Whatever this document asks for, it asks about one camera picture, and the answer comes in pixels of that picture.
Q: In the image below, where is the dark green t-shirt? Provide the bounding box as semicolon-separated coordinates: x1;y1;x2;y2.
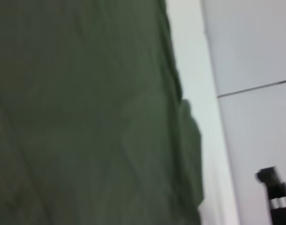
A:
0;0;205;225

